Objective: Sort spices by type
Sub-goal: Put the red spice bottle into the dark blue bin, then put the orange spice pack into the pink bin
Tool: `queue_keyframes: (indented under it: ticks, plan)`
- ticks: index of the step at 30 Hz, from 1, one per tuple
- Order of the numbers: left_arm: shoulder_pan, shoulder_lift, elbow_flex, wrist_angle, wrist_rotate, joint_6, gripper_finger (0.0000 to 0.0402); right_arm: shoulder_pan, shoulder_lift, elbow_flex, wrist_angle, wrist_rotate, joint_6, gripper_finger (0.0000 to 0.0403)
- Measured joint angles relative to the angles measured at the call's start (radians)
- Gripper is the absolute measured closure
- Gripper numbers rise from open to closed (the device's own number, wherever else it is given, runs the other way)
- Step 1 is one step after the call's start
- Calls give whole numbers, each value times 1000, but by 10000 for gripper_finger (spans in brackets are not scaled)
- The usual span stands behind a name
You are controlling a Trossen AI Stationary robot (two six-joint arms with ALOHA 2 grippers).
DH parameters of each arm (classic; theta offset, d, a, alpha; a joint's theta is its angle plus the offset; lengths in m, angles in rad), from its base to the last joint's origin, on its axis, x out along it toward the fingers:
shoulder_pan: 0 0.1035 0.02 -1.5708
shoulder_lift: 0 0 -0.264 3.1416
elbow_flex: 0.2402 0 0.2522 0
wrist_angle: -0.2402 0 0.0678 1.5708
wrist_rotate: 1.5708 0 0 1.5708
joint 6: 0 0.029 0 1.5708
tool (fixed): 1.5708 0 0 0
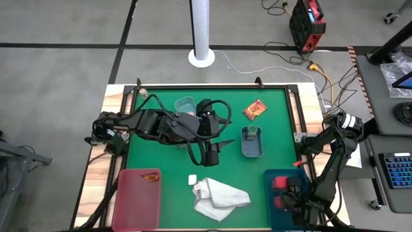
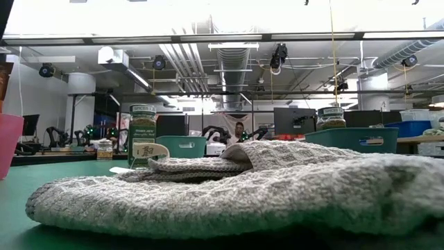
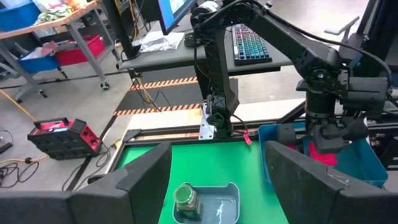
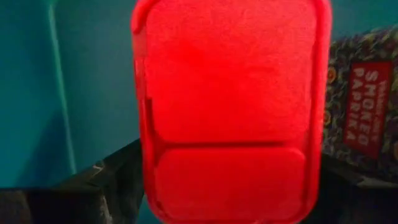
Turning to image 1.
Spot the clear plastic container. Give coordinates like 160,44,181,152
174,95,198,117

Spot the red and black power station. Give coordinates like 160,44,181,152
288,0,327,55

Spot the black floor cable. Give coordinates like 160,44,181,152
263,41,312,66
261,0,287,16

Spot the orange spice packet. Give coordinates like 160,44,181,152
140,172,161,183
241,99,268,122

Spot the yellow extension cable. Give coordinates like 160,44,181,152
306,62,336,104

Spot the pink plastic bin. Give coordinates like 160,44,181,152
111,168,162,232

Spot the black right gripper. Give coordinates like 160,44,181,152
277,175,323,228

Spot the grey keyboard desk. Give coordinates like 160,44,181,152
366,133,412,215

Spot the white paper sheet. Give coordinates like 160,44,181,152
346,144,364,169

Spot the clear plastic bag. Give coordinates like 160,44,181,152
379,51,412,99

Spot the chair caster wheel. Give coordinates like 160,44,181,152
383,11,400,25

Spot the coiled black cable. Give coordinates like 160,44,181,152
395,101,412,127

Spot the backlit keyboard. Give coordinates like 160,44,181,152
379,151,412,190

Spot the white floor cable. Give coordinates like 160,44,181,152
213,50,326,104

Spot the tablet screen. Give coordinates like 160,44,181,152
391,71,412,90

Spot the black desk leg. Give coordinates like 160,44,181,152
360,117,381,139

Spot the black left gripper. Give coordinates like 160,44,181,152
173,98,236,168

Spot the white knitted cloth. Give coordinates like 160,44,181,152
192,177,252,223

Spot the green table mat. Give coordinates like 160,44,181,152
125,87,299,230

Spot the grey metal stand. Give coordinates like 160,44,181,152
0,130,53,232

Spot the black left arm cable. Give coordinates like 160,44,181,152
136,93,233,167

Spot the dark blue plastic bin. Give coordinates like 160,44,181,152
263,168,317,231

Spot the dull blue-grey small basket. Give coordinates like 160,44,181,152
240,125,265,159

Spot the white pole with round base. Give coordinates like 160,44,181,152
187,0,216,69

